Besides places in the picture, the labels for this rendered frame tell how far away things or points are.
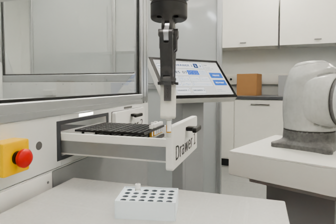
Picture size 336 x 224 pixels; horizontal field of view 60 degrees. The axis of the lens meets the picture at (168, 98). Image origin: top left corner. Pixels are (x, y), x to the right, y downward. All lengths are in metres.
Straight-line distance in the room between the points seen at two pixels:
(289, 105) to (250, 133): 2.77
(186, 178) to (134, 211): 1.21
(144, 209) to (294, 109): 0.57
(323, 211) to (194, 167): 1.00
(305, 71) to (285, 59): 3.43
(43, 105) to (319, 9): 3.72
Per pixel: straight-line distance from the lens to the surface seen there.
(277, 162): 0.86
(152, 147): 0.76
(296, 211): 1.03
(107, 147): 0.81
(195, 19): 2.56
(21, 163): 0.69
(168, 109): 0.59
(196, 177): 1.87
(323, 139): 1.00
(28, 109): 0.79
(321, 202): 0.99
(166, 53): 0.55
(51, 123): 0.86
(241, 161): 0.91
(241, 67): 4.43
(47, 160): 0.86
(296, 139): 0.99
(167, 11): 0.58
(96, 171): 1.07
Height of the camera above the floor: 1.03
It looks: 2 degrees down
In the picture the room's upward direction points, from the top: straight up
